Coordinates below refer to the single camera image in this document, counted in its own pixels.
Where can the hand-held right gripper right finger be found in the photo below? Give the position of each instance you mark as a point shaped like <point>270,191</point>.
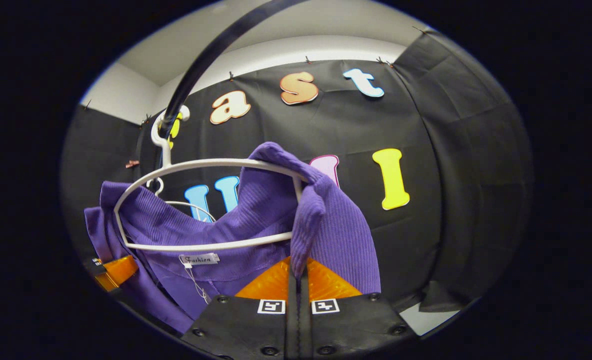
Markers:
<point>356,325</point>

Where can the black garment rack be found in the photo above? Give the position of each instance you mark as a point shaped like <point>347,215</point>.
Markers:
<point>201,57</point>

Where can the copper cloth clip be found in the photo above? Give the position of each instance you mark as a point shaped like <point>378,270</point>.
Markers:
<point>132,163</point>

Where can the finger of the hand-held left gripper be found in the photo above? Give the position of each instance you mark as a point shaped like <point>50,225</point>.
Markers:
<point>120,270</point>

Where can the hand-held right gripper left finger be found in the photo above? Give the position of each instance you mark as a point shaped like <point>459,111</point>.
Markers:
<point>245,325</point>

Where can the purple knit jacket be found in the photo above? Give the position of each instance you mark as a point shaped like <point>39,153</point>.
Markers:
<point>255,210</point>

